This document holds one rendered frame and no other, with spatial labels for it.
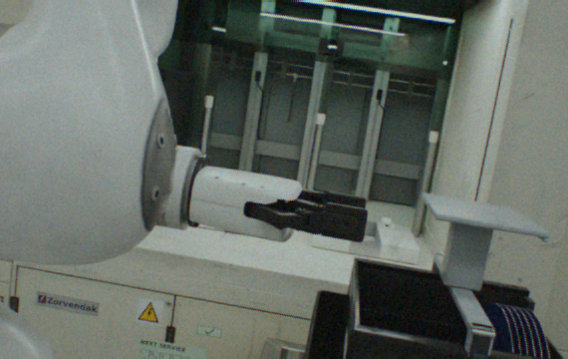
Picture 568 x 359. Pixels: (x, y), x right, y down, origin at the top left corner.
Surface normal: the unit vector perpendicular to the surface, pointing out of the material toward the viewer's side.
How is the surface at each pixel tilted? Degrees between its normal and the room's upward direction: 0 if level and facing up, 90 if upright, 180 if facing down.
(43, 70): 58
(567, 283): 90
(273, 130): 90
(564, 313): 90
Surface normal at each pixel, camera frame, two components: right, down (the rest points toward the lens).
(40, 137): 0.14, 0.00
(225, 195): -0.18, -0.04
